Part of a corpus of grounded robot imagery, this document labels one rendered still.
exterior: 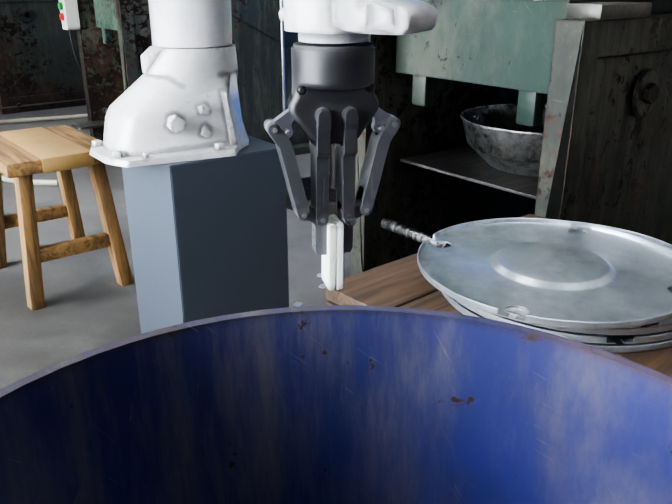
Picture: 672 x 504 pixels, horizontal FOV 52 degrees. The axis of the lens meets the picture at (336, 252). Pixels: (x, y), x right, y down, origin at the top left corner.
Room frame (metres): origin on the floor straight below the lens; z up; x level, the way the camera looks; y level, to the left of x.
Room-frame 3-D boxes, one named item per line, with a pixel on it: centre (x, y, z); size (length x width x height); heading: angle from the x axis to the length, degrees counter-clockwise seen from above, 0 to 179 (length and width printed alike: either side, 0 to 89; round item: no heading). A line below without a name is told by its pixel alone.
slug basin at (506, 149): (1.43, -0.43, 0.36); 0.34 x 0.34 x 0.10
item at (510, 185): (1.44, -0.44, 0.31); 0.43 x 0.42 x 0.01; 38
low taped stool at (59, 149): (1.56, 0.68, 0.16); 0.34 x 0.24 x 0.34; 39
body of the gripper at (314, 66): (0.64, 0.00, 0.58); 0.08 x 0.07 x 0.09; 106
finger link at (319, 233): (0.63, 0.02, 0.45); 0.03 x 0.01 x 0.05; 106
